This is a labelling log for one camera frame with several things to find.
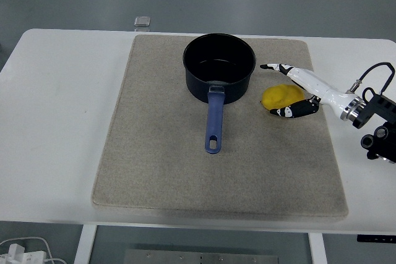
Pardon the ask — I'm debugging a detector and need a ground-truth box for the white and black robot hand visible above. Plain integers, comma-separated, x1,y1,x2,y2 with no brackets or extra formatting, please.
259,62,358,120

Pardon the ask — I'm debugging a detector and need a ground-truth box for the black table control panel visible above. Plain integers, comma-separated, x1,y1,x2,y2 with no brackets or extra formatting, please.
356,234,396,242

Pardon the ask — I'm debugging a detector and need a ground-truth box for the white table leg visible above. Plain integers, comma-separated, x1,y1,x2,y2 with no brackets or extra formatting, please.
74,224,98,264
308,232,328,264

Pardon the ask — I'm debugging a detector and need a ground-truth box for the grey fabric mat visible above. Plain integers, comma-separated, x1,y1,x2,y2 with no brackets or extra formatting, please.
91,34,350,219

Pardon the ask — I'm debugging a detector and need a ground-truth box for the small clear square block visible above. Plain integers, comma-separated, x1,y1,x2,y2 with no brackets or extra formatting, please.
134,15,152,28

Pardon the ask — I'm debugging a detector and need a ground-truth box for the white power strip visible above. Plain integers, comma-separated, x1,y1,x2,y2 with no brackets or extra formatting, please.
0,243,47,264

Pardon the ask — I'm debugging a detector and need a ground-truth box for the blue pot with handle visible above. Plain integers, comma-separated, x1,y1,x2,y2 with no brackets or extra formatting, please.
182,33,257,155

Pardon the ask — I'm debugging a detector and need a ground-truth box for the white cable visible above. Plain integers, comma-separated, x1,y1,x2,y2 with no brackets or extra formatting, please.
0,236,67,264

